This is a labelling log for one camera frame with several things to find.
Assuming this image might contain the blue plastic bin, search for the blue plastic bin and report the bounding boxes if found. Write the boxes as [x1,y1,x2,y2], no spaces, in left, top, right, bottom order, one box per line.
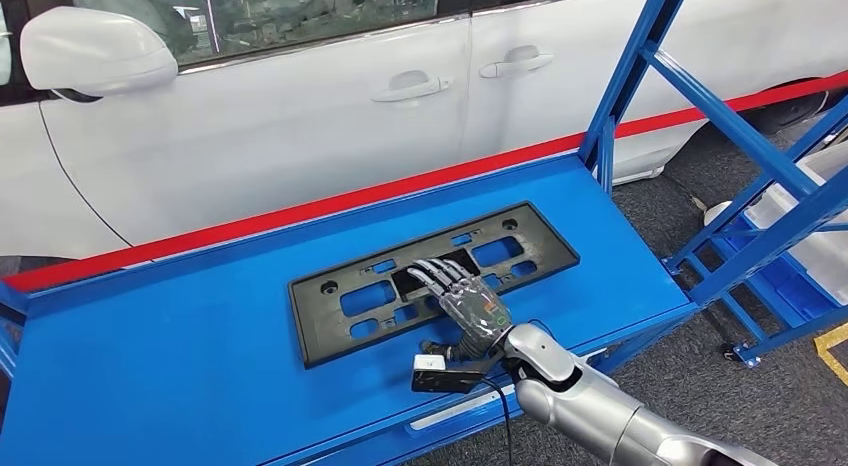
[728,214,848,326]

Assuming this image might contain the white shelf label strip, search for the white shelf label strip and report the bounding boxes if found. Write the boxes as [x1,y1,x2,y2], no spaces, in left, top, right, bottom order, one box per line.
[408,383,518,432]

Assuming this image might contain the white car side mirror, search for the white car side mirror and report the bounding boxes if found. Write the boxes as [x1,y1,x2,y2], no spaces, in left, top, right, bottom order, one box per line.
[19,5,180,103]

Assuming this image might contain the white car door handle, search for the white car door handle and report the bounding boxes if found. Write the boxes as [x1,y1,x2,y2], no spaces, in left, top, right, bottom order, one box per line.
[478,44,555,80]
[370,70,455,105]

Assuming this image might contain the white car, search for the white car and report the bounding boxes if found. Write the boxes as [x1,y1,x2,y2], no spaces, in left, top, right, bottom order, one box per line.
[0,0,848,295]

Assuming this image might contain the black licence plate frame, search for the black licence plate frame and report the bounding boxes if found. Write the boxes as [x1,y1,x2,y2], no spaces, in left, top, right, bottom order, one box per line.
[288,201,582,370]

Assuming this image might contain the black camera cable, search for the black camera cable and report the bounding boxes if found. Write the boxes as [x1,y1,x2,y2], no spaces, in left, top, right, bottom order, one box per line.
[480,376,515,466]

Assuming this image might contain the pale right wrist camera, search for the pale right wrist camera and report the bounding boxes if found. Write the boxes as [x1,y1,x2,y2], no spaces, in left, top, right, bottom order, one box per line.
[410,354,508,395]

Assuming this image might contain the large white plastic bin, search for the large white plastic bin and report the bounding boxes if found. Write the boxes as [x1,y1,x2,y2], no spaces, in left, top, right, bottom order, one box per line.
[745,139,848,307]

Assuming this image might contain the yellow floor tape square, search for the yellow floor tape square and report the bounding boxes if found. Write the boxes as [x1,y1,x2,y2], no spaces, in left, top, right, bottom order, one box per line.
[813,322,848,388]

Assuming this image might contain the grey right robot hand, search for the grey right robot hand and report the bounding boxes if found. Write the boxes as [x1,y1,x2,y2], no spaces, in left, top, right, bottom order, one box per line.
[405,256,515,363]

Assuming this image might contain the blue metal shelf rack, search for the blue metal shelf rack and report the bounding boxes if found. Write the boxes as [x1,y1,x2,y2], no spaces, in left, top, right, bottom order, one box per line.
[0,0,848,466]
[718,211,848,372]

